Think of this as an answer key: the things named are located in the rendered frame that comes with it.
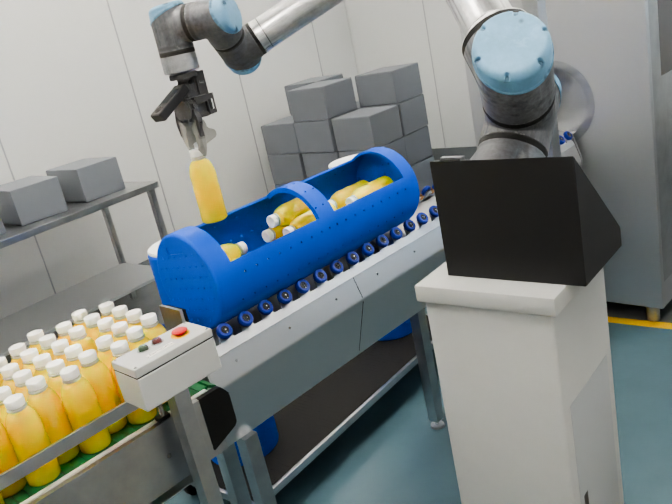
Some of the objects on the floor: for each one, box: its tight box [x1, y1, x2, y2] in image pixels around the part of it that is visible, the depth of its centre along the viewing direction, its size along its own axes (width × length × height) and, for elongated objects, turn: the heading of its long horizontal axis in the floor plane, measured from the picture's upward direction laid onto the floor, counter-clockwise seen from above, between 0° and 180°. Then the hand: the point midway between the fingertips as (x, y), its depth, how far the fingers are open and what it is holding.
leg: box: [410, 308, 445, 430], centre depth 282 cm, size 6×6×63 cm
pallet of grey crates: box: [261, 62, 435, 200], centre depth 600 cm, size 120×80×119 cm
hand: (196, 151), depth 182 cm, fingers closed on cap, 4 cm apart
